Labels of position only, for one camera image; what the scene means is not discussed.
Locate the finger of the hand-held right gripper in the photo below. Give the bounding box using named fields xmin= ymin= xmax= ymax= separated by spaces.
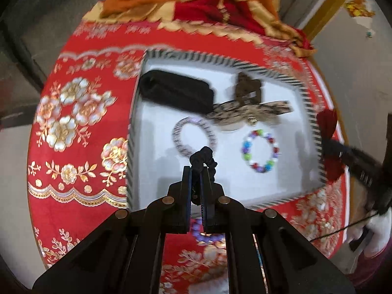
xmin=321 ymin=137 xmax=384 ymax=188

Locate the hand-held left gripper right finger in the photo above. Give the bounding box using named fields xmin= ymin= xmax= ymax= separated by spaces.
xmin=200 ymin=168 xmax=356 ymax=294

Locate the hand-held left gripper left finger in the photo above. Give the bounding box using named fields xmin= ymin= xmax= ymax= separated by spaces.
xmin=32 ymin=165 xmax=193 ymax=294

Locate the white tray with striped rim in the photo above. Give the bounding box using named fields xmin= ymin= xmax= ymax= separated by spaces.
xmin=125 ymin=47 xmax=330 ymax=213

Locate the dark red hair bow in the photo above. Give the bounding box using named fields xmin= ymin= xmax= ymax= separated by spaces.
xmin=317 ymin=109 xmax=346 ymax=184

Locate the black scrunchie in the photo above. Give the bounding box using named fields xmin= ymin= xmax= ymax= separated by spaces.
xmin=189 ymin=146 xmax=218 ymax=205

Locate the striped bead bracelet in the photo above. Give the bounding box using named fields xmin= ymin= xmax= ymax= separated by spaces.
xmin=172 ymin=116 xmax=217 ymax=157

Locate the multicoloured bead bracelet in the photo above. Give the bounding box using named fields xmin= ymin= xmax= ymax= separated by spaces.
xmin=240 ymin=129 xmax=281 ymax=172

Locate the leopard print hair clip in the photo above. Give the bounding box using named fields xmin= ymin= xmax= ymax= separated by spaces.
xmin=205 ymin=99 xmax=293 ymax=129

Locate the black pouch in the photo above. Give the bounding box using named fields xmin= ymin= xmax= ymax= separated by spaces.
xmin=139 ymin=70 xmax=215 ymax=113

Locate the person's right hand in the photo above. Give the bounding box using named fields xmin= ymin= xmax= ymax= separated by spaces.
xmin=345 ymin=211 xmax=392 ymax=258

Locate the red floral tablecloth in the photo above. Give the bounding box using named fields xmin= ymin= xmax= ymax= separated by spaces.
xmin=26 ymin=18 xmax=353 ymax=294

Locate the red and yellow paper decoration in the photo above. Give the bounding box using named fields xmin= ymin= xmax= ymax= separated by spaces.
xmin=344 ymin=0 xmax=376 ymax=37

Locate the orange and red blanket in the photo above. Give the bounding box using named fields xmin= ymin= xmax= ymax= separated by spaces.
xmin=84 ymin=0 xmax=316 ymax=57

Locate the purple bead bracelet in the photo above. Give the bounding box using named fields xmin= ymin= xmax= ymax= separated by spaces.
xmin=189 ymin=219 xmax=225 ymax=246

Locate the black cable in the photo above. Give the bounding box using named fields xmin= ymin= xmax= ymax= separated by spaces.
xmin=308 ymin=213 xmax=379 ymax=243

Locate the yellow door frame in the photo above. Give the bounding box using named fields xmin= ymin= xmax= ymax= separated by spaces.
xmin=303 ymin=0 xmax=360 ymax=42

